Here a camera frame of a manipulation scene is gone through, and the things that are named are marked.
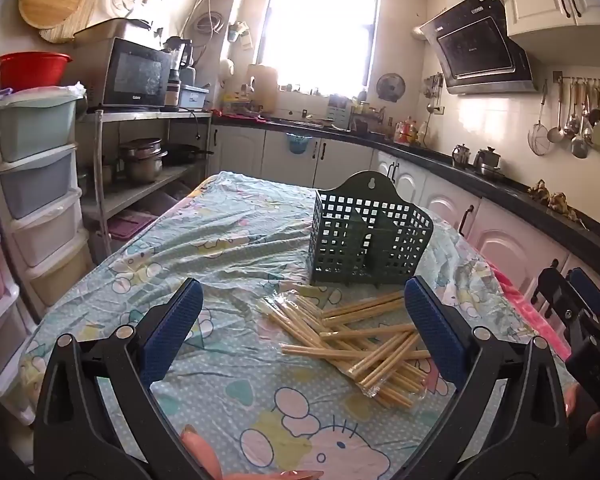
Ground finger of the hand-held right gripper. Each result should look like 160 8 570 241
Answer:
535 265 581 336
566 267 600 320

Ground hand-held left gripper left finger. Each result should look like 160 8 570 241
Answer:
32 277 206 467

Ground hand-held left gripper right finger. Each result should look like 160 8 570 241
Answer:
404 276 573 467

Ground pile of chopsticks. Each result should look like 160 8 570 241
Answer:
257 287 433 410

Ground green plastic utensil basket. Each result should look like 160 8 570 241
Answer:
307 171 435 288

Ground row of hanging kitchen utensils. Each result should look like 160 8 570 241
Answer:
527 72 600 160

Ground person's left hand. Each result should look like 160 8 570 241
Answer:
180 425 326 480

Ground pink blanket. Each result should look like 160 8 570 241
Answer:
480 255 578 391

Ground dried ginger roots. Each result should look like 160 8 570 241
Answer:
527 179 590 225

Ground cartoon printed tablecloth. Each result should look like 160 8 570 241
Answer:
20 170 566 480

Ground purple plastic lid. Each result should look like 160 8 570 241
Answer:
107 211 159 242

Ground metal shelf rack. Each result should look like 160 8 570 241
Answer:
76 109 214 266

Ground black countertop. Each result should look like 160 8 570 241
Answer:
211 114 600 263

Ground steel kettle with lid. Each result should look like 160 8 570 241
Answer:
473 146 504 179

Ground stacked steel pots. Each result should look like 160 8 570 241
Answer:
118 138 169 184

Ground black frying pan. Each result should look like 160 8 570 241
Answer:
161 143 215 167

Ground pastel plastic drawer tower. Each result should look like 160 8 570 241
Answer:
0 85 95 307

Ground cluster of condiment bottles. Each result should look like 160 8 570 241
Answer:
393 116 432 147

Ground light blue storage box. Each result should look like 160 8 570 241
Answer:
178 85 210 110

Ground black range hood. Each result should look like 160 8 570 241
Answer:
412 0 539 96

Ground small round fan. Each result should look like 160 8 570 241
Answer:
376 73 406 103

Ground blender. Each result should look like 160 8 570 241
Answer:
163 36 195 112

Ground black microwave oven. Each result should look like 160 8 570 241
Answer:
101 36 173 112

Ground beige cutting board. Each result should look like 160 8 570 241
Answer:
246 63 280 112

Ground red plastic basin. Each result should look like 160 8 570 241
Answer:
0 52 74 92

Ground window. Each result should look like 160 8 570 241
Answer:
256 0 382 97

